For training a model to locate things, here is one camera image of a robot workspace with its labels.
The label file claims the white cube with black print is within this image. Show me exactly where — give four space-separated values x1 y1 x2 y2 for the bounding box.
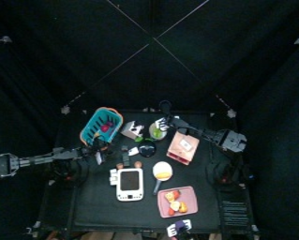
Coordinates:
120 120 145 141

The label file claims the toy pan with fried egg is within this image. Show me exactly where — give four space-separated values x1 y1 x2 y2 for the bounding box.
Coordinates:
151 160 173 196

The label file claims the purple and white toy box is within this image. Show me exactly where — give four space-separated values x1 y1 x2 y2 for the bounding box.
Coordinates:
165 218 193 238

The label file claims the white box with black print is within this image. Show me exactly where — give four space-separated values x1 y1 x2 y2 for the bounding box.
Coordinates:
152 117 169 131

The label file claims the pink plastic tray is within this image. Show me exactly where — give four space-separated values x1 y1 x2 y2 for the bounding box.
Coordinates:
156 186 199 218

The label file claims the white bowl with green food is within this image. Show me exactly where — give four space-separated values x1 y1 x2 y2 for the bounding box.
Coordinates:
148 126 169 142

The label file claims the teal basket with orange rim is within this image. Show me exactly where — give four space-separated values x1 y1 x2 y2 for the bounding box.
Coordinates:
78 106 125 147

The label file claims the black round bowl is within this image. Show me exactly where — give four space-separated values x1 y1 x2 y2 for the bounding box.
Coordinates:
137 140 157 158

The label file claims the white toy tablet dark screen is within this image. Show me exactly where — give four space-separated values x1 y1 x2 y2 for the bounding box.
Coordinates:
109 167 145 203

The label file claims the orange toy fruit piece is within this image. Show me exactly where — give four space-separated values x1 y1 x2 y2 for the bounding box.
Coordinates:
177 202 189 214

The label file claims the pink box with white label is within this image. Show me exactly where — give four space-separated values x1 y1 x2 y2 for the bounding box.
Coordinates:
165 130 200 166

